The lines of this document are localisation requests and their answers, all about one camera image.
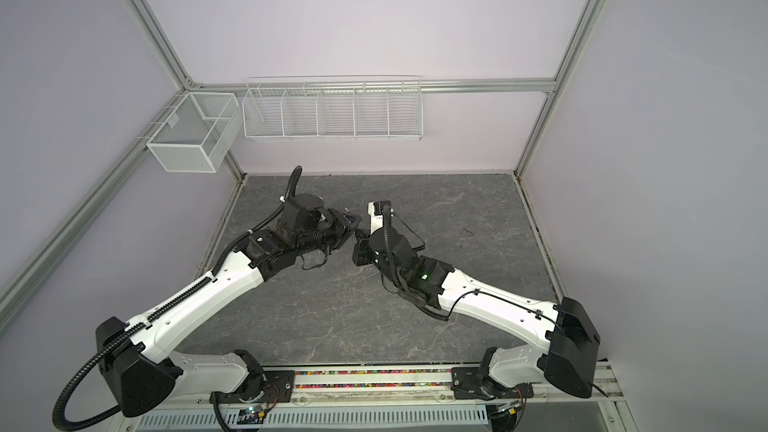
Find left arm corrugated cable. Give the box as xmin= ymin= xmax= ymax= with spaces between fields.
xmin=52 ymin=165 xmax=304 ymax=432

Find white vented cable duct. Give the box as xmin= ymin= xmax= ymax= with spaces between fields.
xmin=136 ymin=404 xmax=490 ymax=431

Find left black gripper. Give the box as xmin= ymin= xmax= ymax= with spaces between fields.
xmin=296 ymin=207 xmax=362 ymax=256

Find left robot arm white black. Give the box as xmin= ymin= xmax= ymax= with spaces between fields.
xmin=95 ymin=194 xmax=361 ymax=417

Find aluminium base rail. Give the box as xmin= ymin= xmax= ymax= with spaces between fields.
xmin=119 ymin=362 xmax=625 ymax=412

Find white mesh box basket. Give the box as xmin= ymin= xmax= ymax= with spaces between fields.
xmin=147 ymin=92 xmax=242 ymax=173

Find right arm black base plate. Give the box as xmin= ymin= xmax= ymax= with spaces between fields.
xmin=451 ymin=367 xmax=534 ymax=401

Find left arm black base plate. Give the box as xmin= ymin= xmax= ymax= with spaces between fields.
xmin=217 ymin=369 xmax=296 ymax=405

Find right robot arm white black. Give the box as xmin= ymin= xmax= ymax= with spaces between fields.
xmin=353 ymin=227 xmax=601 ymax=399

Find white wire divided basket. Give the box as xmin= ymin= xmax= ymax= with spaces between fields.
xmin=241 ymin=75 xmax=424 ymax=141

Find aluminium frame profiles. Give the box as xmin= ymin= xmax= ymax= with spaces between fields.
xmin=1 ymin=0 xmax=607 ymax=332

